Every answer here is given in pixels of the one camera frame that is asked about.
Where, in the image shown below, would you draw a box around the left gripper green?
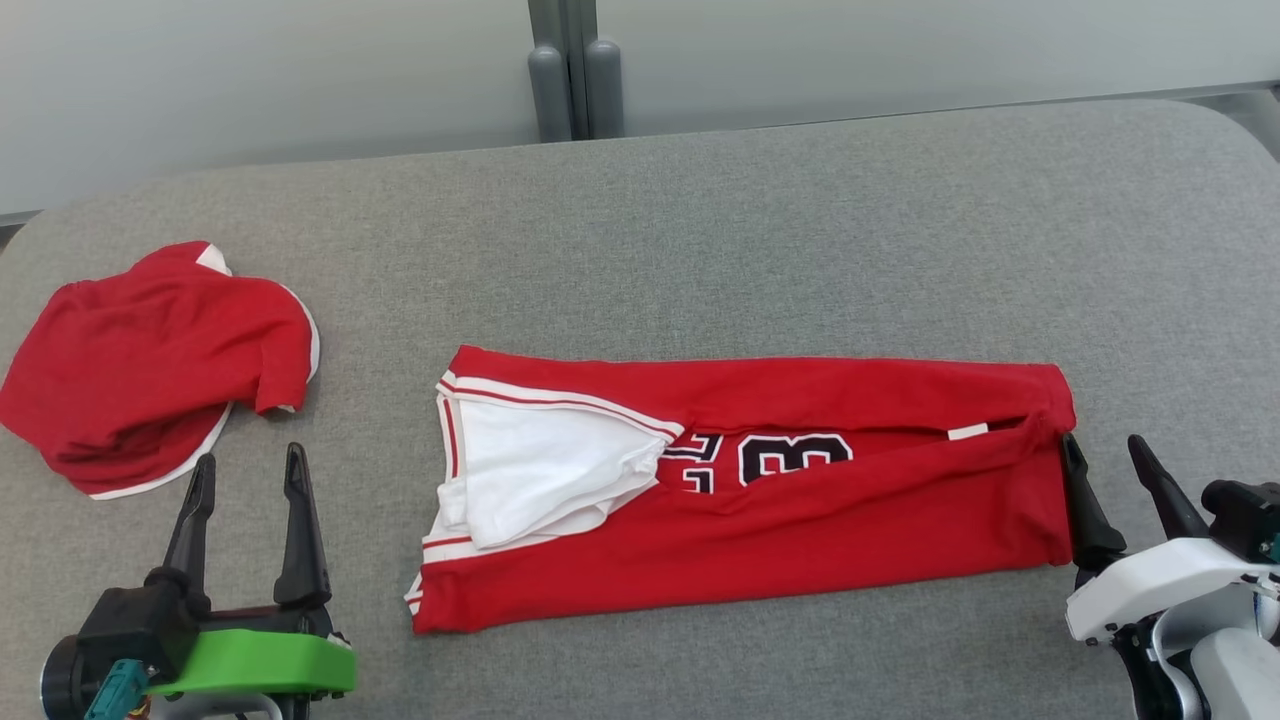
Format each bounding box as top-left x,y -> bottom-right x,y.
145,443 -> 358,696

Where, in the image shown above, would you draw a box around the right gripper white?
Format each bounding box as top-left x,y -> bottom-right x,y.
1060,432 -> 1280,720

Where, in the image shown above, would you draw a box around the red shorts with white trim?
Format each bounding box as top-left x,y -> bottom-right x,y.
0,240 -> 321,501

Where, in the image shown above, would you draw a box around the red white basketball jersey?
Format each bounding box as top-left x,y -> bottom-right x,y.
405,345 -> 1079,636

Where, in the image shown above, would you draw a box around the grey fabric sofa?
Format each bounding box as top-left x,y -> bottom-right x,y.
0,98 -> 1280,720

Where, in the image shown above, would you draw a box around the grey partition post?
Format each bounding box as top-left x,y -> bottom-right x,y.
527,0 -> 625,143

